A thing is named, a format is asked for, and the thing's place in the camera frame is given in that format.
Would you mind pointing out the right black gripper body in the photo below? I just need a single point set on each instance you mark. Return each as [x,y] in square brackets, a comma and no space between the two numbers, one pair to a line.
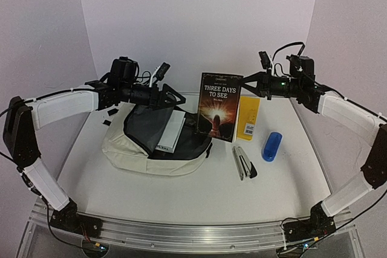
[266,82]

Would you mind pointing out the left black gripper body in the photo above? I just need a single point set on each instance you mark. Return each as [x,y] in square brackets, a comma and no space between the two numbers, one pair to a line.
[137,97]

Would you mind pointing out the dark cover paperback book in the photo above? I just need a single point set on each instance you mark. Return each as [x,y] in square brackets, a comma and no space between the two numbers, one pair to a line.
[218,105]

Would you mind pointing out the white palm leaf book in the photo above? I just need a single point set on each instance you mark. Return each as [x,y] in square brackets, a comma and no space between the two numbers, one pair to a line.
[170,124]

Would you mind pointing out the cream canvas backpack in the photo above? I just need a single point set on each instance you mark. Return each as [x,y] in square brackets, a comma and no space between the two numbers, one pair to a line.
[130,143]

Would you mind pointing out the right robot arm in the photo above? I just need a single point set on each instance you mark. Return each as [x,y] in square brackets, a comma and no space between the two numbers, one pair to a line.
[355,142]

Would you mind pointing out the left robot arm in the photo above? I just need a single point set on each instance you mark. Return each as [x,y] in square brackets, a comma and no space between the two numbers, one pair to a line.
[25,117]

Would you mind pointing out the yellow flat book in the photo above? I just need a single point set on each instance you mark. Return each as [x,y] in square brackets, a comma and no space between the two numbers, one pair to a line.
[247,116]

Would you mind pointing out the blue pencil case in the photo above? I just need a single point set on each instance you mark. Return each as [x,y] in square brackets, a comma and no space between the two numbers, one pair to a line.
[271,146]

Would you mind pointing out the silver black stapler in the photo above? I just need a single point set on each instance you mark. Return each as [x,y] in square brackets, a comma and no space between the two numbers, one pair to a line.
[245,167]

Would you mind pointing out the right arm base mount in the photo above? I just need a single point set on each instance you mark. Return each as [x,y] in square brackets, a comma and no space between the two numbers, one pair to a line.
[317,225]

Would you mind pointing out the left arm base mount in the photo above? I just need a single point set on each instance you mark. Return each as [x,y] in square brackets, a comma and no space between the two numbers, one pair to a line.
[70,220]

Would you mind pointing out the aluminium front rail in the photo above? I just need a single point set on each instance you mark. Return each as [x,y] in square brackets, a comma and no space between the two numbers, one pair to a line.
[192,239]

